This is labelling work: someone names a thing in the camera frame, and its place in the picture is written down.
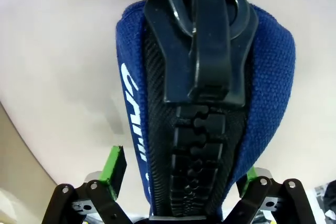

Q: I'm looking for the blue zippered pencil case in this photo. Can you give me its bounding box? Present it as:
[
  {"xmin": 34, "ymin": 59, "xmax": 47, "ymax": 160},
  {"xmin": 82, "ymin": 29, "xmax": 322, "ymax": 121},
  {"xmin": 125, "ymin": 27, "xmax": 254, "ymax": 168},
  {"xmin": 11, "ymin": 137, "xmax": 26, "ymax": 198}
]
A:
[{"xmin": 114, "ymin": 0, "xmax": 297, "ymax": 222}]

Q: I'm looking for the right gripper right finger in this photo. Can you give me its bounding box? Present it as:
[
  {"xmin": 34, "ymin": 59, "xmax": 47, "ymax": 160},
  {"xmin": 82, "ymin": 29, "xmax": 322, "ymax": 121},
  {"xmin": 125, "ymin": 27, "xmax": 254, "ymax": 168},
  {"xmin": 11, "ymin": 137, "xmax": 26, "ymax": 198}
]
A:
[{"xmin": 236, "ymin": 166, "xmax": 328, "ymax": 224}]

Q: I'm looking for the brown cardboard box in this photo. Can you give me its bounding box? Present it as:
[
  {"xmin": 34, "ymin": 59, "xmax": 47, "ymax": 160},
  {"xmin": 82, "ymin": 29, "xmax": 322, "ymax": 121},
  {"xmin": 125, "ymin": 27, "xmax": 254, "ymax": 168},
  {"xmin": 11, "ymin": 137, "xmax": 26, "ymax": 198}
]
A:
[{"xmin": 0, "ymin": 0, "xmax": 336, "ymax": 193}]

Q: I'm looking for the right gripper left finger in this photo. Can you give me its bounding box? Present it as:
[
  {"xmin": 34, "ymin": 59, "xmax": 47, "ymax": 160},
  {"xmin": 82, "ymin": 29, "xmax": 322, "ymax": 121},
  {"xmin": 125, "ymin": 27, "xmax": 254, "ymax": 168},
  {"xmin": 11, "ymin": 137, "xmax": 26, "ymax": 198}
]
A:
[{"xmin": 39, "ymin": 144, "xmax": 132, "ymax": 224}]

